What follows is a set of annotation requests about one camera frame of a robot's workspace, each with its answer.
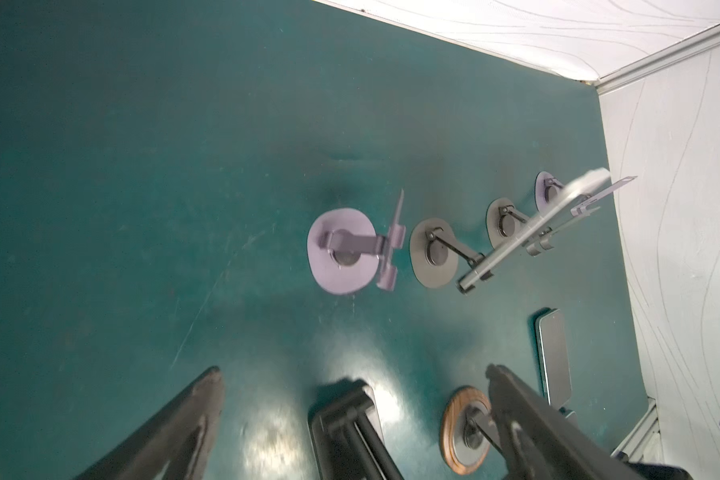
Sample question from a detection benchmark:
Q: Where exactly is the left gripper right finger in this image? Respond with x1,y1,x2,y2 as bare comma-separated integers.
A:
486,364,640,479

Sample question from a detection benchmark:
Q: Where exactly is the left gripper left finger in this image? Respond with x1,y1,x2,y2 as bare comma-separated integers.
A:
77,366,225,479

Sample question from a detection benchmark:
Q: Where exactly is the phone from lilac front stand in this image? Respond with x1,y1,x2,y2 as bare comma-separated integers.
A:
534,310,572,410

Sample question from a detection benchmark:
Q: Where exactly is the wooden round phone stand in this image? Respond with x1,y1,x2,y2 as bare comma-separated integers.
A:
439,386,500,475

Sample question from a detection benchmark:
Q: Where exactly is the lilac front phone stand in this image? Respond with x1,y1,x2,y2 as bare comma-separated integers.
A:
307,195,406,295

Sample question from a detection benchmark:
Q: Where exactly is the lilac phone stand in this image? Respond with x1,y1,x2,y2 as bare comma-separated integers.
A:
307,195,406,295
534,171,636,217

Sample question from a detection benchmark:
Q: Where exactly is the black phone stand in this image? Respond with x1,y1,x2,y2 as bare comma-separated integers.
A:
308,379,403,479

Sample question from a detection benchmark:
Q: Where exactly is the white round phone stand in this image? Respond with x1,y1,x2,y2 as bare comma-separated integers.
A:
409,218,486,289

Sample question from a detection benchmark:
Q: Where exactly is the grey round phone stand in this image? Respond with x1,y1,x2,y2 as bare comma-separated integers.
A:
486,198,554,256

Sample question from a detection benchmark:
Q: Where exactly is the lilac back phone stand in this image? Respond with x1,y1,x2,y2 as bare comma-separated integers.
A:
534,171,636,217

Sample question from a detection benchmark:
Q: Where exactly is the green table mat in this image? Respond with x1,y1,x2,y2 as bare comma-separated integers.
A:
0,1,648,479

